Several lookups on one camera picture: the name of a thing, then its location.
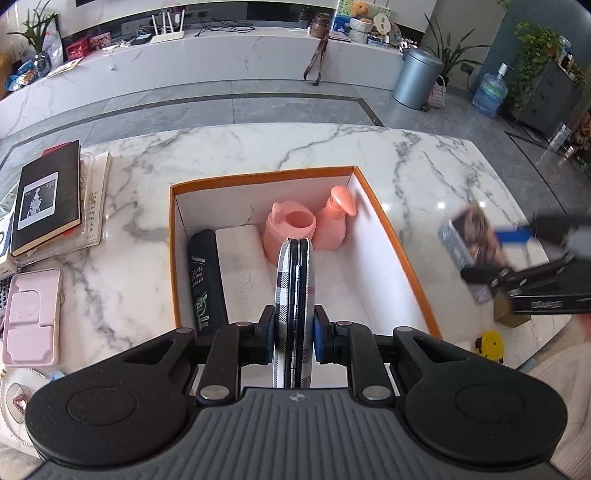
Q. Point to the pink pump bottle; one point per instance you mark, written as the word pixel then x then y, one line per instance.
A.
pixel 288 230
pixel 332 221

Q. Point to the small picture-printed box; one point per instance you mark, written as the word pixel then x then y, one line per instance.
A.
pixel 475 235

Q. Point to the photo-printed small box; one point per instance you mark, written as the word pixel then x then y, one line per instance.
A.
pixel 100 41

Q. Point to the black hardcover book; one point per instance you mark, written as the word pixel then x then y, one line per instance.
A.
pixel 46 198

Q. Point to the grey metal trash can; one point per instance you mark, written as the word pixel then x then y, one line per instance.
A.
pixel 415 78

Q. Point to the blue water jug with pump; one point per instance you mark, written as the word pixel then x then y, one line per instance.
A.
pixel 490 94

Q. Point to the white router with antennas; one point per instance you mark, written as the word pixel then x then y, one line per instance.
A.
pixel 167 36

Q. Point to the plaid zip case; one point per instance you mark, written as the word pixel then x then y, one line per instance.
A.
pixel 284 300

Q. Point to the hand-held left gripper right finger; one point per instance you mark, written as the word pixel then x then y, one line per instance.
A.
pixel 317 340

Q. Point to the pink flat case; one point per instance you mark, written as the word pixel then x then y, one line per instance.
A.
pixel 32 318

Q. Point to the long-leaf floor plant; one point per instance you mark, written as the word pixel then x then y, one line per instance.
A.
pixel 455 50

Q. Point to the white marble television cabinet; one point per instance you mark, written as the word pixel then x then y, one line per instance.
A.
pixel 207 64

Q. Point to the small woven basket bag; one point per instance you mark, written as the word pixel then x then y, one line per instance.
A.
pixel 437 94

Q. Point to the white rectangular box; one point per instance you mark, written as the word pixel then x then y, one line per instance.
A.
pixel 244 277

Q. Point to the trailing green potted plant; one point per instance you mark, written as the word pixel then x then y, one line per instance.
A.
pixel 535 55

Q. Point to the stack of white books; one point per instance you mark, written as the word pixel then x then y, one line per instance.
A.
pixel 94 207

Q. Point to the black shampoo bottle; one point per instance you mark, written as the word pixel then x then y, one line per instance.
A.
pixel 205 277

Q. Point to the yellow round tape measure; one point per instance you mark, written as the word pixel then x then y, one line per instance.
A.
pixel 490 345

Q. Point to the blue snack bags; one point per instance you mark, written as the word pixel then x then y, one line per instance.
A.
pixel 21 76

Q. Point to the grey wrapped pot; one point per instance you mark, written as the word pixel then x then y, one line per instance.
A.
pixel 361 30

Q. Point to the orange cardboard box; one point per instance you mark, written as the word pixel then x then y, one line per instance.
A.
pixel 369 258

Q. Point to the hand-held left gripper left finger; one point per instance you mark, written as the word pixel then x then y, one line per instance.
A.
pixel 269 342

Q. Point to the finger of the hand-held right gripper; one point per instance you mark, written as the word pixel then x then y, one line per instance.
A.
pixel 508 274
pixel 517 236

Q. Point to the teddy bear picture board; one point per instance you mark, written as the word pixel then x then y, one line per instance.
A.
pixel 364 9

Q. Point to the red gift box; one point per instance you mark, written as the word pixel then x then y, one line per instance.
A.
pixel 77 48

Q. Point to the small brown cardboard box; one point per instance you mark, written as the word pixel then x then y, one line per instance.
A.
pixel 508 314

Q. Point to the green plant in glass vase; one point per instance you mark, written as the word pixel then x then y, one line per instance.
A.
pixel 39 32

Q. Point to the dark grey side cabinet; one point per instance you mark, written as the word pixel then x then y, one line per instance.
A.
pixel 551 97

